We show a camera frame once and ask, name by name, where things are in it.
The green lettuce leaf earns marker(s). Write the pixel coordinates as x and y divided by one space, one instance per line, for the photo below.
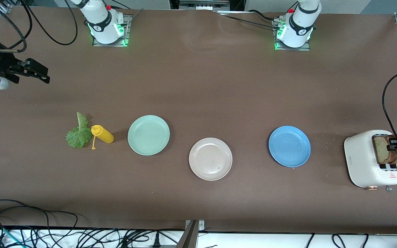
78 137

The yellow mustard squeeze bottle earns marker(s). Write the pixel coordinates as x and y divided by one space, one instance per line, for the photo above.
105 135

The blue plate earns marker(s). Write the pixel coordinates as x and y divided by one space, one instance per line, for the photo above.
289 146

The mint green plate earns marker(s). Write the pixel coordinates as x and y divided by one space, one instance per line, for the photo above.
148 135

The beige plate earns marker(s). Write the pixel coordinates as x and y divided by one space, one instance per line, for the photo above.
210 159

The white two-slot toaster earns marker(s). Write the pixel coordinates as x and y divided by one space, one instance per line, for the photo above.
360 162

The grey metal device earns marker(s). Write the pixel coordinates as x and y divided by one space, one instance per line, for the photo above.
203 4

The black power plug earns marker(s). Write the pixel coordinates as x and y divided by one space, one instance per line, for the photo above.
156 241

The aluminium frame rail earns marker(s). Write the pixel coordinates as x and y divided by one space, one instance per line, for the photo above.
3 6

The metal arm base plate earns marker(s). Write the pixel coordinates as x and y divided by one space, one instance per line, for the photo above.
126 34
305 49

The metal post with bracket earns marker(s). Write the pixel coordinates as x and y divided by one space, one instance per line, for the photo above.
189 237

